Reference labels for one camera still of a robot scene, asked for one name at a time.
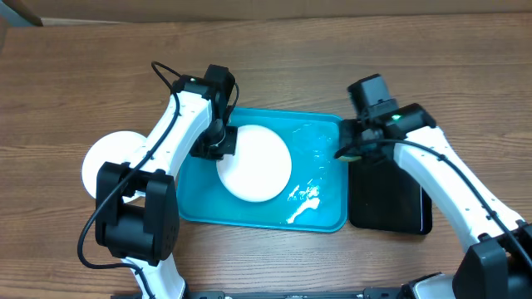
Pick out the green yellow scrub sponge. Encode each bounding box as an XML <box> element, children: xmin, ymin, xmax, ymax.
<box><xmin>337</xmin><ymin>155</ymin><xmax>362</xmax><ymax>163</ymax></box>

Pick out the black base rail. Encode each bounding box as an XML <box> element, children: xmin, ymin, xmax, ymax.
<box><xmin>111</xmin><ymin>287</ymin><xmax>416</xmax><ymax>299</ymax></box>

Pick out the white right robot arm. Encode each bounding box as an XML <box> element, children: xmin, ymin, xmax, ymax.
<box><xmin>335</xmin><ymin>74</ymin><xmax>531</xmax><ymax>298</ymax></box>

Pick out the teal plastic tray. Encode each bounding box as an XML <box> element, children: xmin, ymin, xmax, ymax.
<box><xmin>176</xmin><ymin>107</ymin><xmax>348</xmax><ymax>233</ymax></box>

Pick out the white plate with ketchup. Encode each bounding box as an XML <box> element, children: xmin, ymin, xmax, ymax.
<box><xmin>81</xmin><ymin>131</ymin><xmax>146</xmax><ymax>198</ymax></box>

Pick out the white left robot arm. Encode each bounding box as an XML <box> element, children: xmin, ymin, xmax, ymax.
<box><xmin>77</xmin><ymin>65</ymin><xmax>239</xmax><ymax>298</ymax></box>

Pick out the black plastic water tray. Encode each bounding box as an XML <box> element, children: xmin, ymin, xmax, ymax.
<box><xmin>347</xmin><ymin>145</ymin><xmax>432</xmax><ymax>235</ymax></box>

